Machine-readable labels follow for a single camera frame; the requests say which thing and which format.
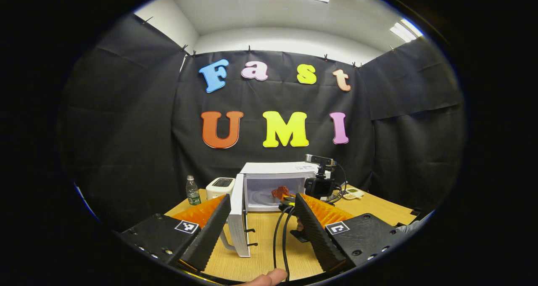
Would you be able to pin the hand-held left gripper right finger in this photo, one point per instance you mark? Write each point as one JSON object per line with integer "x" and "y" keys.
{"x": 315, "y": 235}

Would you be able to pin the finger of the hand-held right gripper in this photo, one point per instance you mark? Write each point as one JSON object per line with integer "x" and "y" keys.
{"x": 286, "y": 200}

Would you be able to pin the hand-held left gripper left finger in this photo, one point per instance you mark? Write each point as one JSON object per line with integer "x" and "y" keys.
{"x": 210, "y": 235}

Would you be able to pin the brown meat piece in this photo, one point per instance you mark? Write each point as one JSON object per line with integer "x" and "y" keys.
{"x": 279, "y": 191}

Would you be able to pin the white microwave oven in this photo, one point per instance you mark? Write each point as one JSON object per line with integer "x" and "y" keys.
{"x": 269, "y": 168}

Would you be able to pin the white compartment snack tray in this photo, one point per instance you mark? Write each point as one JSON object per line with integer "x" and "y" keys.
{"x": 353, "y": 192}

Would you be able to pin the clear plastic water bottle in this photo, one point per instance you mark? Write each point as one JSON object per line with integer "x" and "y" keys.
{"x": 193, "y": 193}

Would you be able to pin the white toaster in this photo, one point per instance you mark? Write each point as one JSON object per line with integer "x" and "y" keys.
{"x": 219, "y": 188}

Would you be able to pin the black backdrop cloth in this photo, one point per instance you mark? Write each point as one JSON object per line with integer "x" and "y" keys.
{"x": 273, "y": 101}

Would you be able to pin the small ceiling light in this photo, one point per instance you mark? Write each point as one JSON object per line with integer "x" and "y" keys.
{"x": 405, "y": 30}

